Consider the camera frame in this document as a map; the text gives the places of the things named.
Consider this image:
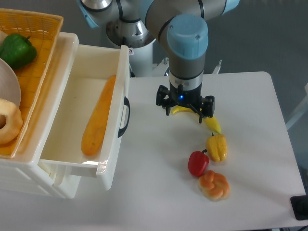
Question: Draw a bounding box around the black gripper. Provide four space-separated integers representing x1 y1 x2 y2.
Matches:
155 77 215 124

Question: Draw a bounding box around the white top drawer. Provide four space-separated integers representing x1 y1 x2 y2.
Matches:
39 45 130 190

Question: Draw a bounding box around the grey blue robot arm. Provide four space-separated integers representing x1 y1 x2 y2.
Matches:
78 0 239 119

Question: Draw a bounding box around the white drawer cabinet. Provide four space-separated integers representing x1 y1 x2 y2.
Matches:
0 32 80 199

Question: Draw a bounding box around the yellow banana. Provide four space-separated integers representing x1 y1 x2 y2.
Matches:
171 105 221 134

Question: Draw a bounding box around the yellow bell pepper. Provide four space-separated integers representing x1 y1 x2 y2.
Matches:
206 134 228 162

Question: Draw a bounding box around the red bell pepper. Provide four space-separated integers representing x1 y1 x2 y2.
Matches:
188 149 210 177

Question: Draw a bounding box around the orange knotted bread roll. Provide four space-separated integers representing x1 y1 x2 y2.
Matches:
198 170 231 201

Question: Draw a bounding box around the long orange baguette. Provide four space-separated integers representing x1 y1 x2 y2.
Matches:
81 76 116 156

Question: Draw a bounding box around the white object at right edge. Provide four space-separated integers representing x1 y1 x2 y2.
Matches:
286 84 308 130

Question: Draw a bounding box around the yellow woven basket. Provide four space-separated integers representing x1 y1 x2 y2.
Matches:
0 8 64 159

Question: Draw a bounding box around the black device at edge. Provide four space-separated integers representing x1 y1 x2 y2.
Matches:
290 195 308 220

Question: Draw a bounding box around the tan donut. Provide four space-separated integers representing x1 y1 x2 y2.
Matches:
0 98 23 145

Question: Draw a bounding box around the beige plate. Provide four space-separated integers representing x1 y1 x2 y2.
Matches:
0 59 21 107

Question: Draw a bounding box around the green bell pepper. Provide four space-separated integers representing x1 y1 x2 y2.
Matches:
0 33 37 70

